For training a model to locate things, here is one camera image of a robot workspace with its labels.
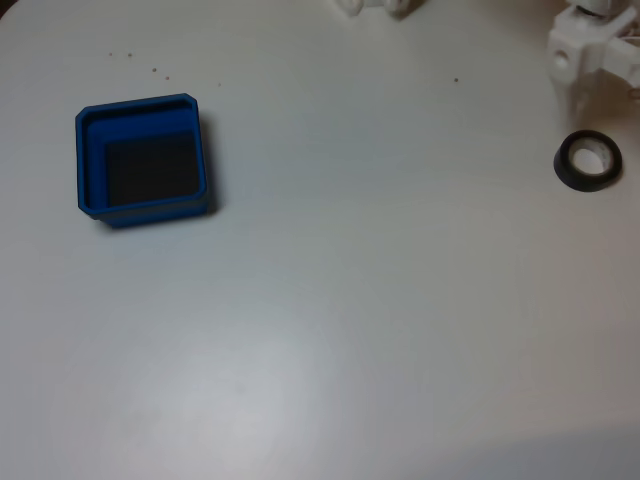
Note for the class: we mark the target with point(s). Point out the black tape roll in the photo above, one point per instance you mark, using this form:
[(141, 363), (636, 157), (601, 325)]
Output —
[(562, 170)]

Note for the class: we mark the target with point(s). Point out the blue square plastic box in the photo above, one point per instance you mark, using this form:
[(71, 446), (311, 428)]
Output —
[(150, 215)]

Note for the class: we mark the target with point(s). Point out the white camera box with mount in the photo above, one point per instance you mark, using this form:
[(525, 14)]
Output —
[(625, 57)]

